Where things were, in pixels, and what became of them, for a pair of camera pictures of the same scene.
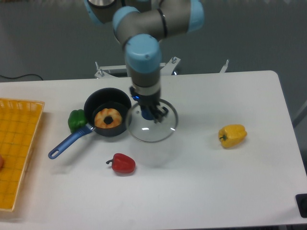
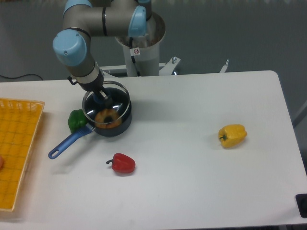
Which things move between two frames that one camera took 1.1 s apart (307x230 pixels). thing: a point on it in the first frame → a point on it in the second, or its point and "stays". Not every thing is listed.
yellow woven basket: (19, 122) stays
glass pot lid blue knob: (141, 123) → (115, 109)
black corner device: (301, 200) stays
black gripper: (148, 102) → (93, 86)
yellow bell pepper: (232, 135) stays
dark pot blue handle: (108, 112) stays
